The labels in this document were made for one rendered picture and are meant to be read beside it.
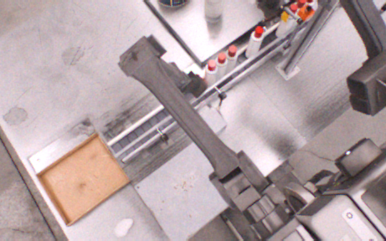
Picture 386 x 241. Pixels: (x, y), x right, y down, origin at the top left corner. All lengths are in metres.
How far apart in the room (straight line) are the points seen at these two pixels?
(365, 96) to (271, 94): 0.94
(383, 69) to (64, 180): 1.24
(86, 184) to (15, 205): 1.13
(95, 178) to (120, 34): 0.71
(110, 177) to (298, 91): 0.93
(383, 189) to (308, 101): 0.83
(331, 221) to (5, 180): 2.22
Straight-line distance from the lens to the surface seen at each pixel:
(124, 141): 1.34
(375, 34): 0.86
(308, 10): 1.25
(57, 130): 1.50
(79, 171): 1.42
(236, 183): 0.70
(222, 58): 1.21
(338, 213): 0.69
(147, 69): 0.65
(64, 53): 1.64
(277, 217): 0.69
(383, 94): 0.56
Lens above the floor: 2.16
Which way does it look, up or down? 73 degrees down
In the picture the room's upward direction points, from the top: 1 degrees counter-clockwise
